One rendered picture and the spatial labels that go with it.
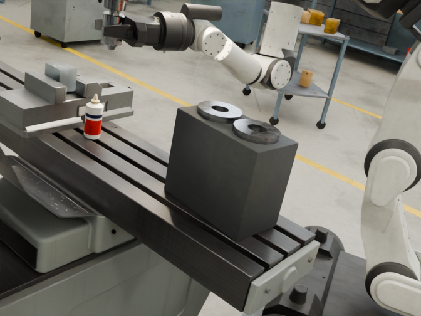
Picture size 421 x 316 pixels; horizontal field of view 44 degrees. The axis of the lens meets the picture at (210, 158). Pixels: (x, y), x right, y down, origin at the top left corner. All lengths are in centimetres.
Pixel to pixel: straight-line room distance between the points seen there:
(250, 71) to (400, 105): 38
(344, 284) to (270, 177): 78
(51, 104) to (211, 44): 41
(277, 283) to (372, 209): 51
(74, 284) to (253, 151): 54
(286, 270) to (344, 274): 75
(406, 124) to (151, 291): 80
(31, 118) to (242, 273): 64
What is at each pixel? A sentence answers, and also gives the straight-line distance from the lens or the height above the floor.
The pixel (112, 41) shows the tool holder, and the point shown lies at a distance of 118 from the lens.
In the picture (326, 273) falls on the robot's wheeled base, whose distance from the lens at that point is 166.
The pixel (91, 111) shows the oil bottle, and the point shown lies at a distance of 127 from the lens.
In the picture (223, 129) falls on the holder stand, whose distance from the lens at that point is 96.
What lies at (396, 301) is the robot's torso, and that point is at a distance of 153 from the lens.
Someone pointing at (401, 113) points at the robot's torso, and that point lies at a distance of 137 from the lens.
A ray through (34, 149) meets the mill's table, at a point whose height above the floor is 92.
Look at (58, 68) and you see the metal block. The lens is 134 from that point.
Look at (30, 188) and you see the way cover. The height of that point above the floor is 90.
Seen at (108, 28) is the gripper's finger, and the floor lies 124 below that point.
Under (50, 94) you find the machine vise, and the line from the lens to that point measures 131.
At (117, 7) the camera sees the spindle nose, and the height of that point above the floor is 129.
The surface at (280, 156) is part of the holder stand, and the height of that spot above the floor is 113.
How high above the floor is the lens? 149
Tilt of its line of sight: 24 degrees down
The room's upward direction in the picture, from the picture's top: 12 degrees clockwise
